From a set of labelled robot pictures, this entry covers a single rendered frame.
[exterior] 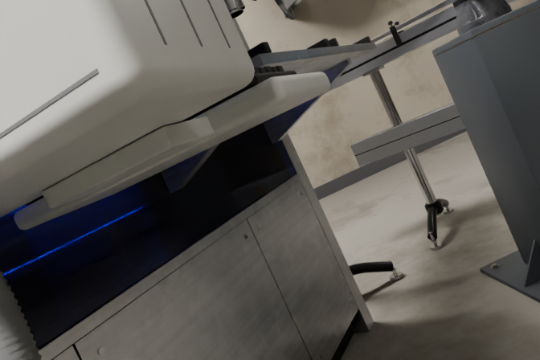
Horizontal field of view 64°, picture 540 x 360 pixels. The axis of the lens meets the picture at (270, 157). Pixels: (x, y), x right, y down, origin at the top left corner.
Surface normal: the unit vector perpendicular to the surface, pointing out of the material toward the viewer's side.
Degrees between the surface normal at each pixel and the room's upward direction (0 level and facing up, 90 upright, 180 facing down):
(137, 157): 90
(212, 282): 90
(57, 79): 90
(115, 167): 90
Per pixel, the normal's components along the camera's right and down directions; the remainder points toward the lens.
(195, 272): 0.78, -0.33
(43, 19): -0.37, 0.21
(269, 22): 0.05, 0.02
